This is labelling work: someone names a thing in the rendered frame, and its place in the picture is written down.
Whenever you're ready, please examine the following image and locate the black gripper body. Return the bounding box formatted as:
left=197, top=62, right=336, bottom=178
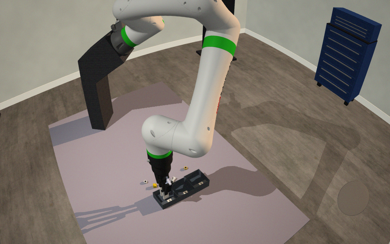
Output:
left=151, top=165, right=171, bottom=181

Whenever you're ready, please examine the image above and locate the dark grey three-compartment bin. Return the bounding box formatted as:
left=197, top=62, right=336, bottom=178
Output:
left=153, top=169, right=210, bottom=209

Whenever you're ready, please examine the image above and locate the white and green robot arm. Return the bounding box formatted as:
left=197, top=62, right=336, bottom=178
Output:
left=111, top=0, right=240, bottom=168

